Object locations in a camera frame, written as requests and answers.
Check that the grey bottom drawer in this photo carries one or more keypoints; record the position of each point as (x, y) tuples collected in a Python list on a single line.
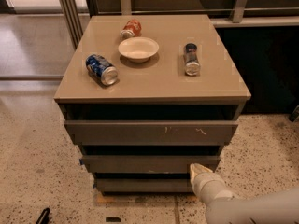
[(144, 185)]

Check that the beige covered gripper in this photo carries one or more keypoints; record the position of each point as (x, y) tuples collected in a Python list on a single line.
[(202, 182)]

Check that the blue soda can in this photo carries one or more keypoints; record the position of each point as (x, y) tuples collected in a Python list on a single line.
[(102, 70)]

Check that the grey drawer cabinet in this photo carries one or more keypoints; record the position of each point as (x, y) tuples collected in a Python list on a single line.
[(157, 90)]

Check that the dark slim energy can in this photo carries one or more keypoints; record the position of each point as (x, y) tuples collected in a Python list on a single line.
[(192, 65)]

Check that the white ceramic bowl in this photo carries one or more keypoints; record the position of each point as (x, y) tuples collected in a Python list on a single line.
[(138, 49)]

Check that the grey top drawer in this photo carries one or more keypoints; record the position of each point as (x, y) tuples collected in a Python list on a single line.
[(150, 133)]

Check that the black object on floor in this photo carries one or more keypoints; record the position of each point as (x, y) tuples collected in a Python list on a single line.
[(44, 217)]

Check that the orange soda can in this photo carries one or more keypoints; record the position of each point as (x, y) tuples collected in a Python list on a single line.
[(131, 29)]

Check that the grey drawer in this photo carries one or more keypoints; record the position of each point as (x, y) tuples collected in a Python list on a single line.
[(144, 185), (146, 164), (150, 133)]

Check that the dark object right edge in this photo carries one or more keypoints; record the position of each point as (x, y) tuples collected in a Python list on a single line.
[(294, 114)]

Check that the metal railing frame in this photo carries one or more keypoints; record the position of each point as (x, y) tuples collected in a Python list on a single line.
[(225, 13)]

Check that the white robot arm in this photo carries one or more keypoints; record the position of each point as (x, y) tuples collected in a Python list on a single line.
[(223, 206)]

